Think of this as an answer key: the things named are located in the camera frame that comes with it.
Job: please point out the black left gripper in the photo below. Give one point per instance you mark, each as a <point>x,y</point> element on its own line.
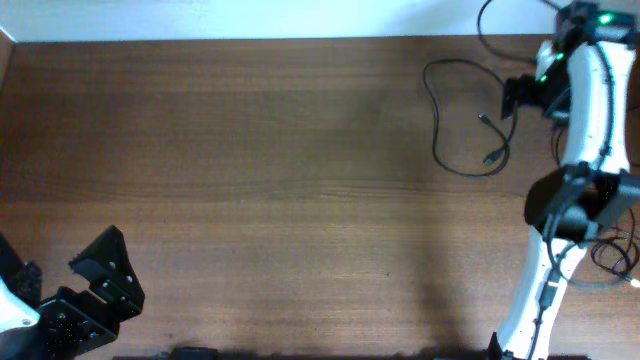
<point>103,321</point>

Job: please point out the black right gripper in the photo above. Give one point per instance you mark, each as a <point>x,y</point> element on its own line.
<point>521,87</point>

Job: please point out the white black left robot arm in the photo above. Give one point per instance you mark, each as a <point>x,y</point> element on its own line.
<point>21,294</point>

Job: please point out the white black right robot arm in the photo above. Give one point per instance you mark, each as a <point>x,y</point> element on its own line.
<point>581,81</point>

